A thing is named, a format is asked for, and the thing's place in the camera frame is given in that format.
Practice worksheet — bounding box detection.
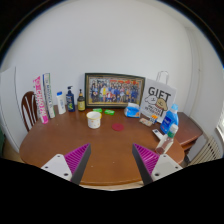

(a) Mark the framed group photo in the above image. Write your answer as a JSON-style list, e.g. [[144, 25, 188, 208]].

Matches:
[[84, 72, 146, 109]]

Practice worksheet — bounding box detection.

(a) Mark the white remote control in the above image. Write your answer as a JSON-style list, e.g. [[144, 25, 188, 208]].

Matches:
[[152, 128, 164, 141]]

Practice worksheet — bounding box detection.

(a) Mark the wooden chair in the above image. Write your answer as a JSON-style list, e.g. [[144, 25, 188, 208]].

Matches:
[[20, 90, 39, 133]]

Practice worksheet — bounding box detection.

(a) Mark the white radiator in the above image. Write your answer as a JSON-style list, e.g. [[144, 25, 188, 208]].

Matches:
[[189, 134, 223, 166]]

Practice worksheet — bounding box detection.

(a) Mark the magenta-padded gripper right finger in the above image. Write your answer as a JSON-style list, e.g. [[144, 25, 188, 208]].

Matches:
[[131, 143, 184, 186]]

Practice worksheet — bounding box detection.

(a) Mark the dark blue pump bottle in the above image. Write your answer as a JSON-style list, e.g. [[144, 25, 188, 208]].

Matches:
[[65, 85, 76, 113]]

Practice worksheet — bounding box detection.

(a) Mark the small snack packet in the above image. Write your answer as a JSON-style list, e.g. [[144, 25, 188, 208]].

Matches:
[[139, 117, 154, 127]]

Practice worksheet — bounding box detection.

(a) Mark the pink long box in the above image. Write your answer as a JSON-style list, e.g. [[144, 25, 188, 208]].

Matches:
[[32, 75, 50, 125]]

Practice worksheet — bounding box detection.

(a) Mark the brown yellow-labelled pump bottle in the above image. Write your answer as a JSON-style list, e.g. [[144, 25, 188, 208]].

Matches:
[[77, 88, 87, 112]]

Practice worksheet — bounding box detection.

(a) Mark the white bottle with blue cap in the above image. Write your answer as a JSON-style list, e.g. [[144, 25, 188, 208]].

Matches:
[[55, 91, 67, 115]]

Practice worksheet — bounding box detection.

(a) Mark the white and green long box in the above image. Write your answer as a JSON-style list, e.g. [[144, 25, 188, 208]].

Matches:
[[42, 72, 56, 119]]

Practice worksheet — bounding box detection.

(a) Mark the clear green-labelled drink bottle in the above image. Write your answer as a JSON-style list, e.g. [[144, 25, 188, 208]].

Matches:
[[155, 123, 179, 155]]

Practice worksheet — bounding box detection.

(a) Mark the flat round red coaster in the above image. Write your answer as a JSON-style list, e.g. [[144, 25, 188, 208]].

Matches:
[[111, 122, 125, 132]]

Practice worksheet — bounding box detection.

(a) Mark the white mug with yellow rim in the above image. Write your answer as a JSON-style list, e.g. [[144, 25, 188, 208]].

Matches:
[[85, 110, 103, 130]]

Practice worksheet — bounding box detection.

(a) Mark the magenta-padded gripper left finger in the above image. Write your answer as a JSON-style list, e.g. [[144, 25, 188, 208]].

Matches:
[[40, 143, 92, 186]]

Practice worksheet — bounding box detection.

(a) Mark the white paper gift bag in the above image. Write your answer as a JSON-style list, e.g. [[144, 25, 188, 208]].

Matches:
[[139, 70, 178, 124]]

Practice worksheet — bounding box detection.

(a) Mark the blue tissue pack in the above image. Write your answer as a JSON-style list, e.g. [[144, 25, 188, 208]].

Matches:
[[124, 102, 141, 119]]

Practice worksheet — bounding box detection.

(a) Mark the blue detergent bottle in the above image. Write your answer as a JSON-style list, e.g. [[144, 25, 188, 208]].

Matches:
[[160, 103, 180, 135]]

